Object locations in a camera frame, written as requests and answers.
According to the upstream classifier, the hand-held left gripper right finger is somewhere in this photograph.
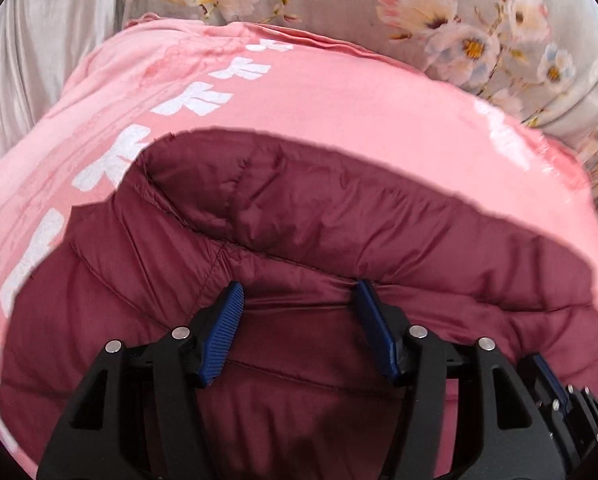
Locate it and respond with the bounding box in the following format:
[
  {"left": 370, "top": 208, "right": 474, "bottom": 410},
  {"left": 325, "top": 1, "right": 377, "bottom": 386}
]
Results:
[{"left": 355, "top": 280, "right": 570, "bottom": 480}]

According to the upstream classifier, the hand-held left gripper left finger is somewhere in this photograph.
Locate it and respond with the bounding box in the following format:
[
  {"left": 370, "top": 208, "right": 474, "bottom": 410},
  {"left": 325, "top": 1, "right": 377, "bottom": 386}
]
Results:
[{"left": 36, "top": 281, "right": 244, "bottom": 480}]

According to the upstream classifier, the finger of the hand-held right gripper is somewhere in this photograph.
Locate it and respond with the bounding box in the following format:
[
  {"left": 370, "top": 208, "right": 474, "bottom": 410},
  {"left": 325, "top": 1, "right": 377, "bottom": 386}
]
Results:
[
  {"left": 521, "top": 354, "right": 580, "bottom": 461},
  {"left": 566, "top": 385, "right": 598, "bottom": 466}
]

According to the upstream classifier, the maroon puffer jacket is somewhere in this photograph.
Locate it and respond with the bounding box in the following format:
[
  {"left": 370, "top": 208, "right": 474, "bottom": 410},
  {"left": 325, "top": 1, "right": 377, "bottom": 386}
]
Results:
[{"left": 0, "top": 127, "right": 598, "bottom": 480}]

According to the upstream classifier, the pink printed blanket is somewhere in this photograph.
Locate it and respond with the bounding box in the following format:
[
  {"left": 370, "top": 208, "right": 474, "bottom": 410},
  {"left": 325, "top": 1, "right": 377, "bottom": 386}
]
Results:
[{"left": 0, "top": 10, "right": 594, "bottom": 461}]

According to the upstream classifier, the white satin curtain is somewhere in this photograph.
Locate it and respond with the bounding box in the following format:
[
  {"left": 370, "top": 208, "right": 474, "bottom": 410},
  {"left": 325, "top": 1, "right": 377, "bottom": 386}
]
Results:
[{"left": 0, "top": 0, "right": 130, "bottom": 176}]

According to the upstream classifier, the grey floral sheet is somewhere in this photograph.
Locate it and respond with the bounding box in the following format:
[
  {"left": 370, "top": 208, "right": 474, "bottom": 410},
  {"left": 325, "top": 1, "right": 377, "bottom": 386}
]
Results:
[{"left": 121, "top": 0, "right": 598, "bottom": 201}]

